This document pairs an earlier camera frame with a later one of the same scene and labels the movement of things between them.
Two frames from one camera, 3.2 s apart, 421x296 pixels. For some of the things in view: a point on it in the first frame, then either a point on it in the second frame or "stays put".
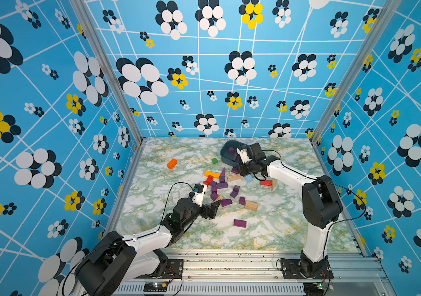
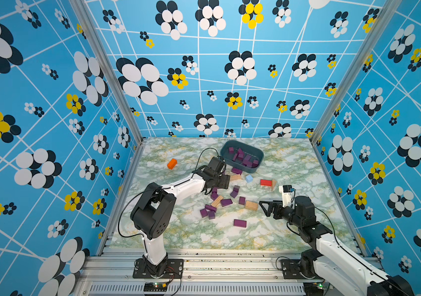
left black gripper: (213, 210) to (225, 180)
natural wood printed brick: (233, 177) stays put
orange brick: (171, 164) stays put
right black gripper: (241, 170) to (278, 206)
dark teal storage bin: (229, 154) stays put
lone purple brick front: (237, 222) stays put
